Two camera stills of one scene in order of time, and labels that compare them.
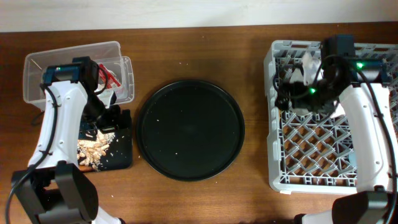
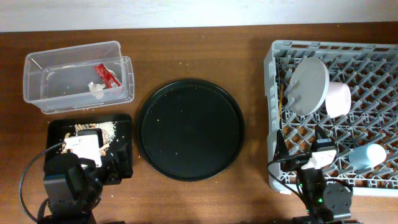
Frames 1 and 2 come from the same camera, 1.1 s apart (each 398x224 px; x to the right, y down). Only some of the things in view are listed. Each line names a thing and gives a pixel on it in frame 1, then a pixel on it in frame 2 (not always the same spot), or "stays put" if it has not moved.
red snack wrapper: (111, 78) stays put
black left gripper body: (107, 120) to (108, 174)
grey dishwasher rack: (314, 152) stays put
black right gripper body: (312, 97) to (295, 162)
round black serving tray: (190, 130) stays put
